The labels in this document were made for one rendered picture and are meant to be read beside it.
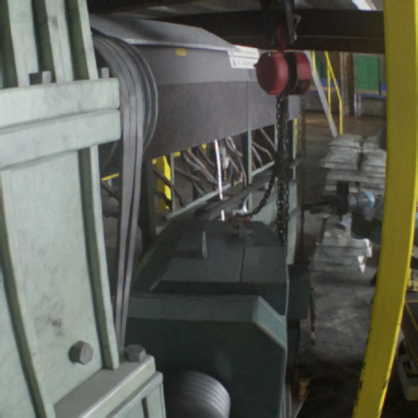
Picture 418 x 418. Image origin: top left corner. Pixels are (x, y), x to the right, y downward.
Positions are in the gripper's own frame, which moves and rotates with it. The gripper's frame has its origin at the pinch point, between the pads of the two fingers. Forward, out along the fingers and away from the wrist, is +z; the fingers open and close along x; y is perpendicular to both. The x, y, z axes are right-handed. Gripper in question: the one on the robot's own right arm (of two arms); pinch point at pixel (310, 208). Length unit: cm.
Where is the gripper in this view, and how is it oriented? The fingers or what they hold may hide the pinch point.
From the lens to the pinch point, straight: 186.6
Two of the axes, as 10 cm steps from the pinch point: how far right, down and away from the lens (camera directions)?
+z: -9.3, 1.2, -3.5
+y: 0.3, 9.6, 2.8
